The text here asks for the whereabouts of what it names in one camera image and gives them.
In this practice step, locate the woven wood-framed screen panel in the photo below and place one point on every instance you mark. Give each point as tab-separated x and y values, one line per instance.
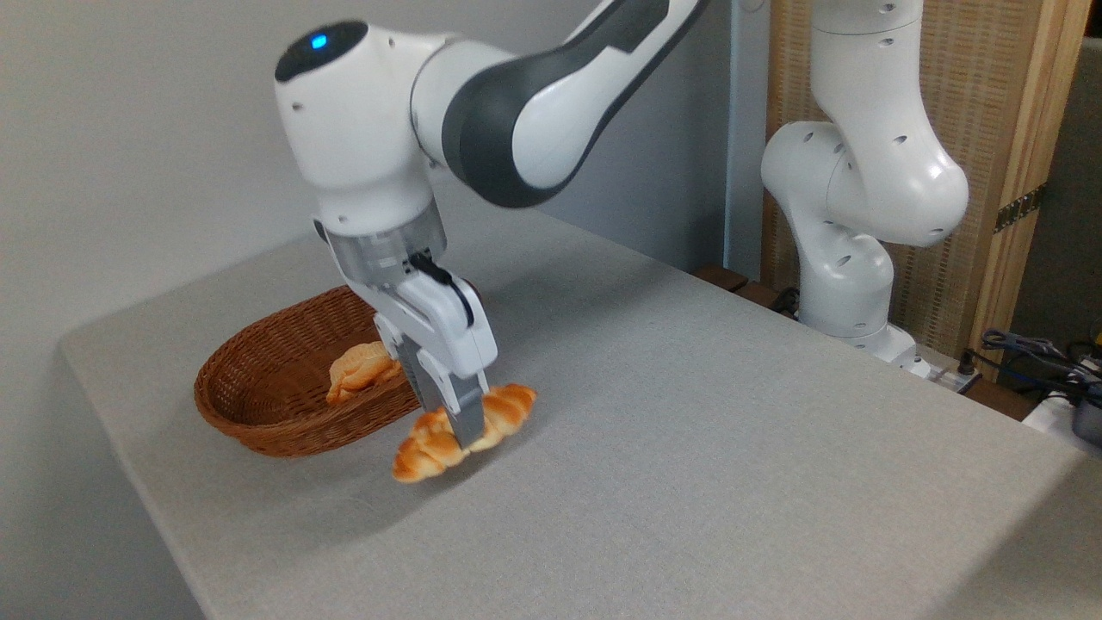
990	103

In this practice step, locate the braided golden bread loaf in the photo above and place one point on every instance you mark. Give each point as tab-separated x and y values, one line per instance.
426	452

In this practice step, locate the small golden bread roll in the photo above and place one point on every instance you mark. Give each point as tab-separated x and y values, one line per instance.
357	372

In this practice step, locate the black screen hinge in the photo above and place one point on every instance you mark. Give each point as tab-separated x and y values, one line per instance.
1020	209

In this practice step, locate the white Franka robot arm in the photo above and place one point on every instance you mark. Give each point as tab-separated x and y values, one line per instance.
362	129

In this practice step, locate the grey box device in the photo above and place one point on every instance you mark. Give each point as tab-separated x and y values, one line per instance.
1089	420

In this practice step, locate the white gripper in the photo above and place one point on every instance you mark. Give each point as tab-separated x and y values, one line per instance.
443	331

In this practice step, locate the brown wicker basket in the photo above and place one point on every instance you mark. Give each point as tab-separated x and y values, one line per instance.
267	379

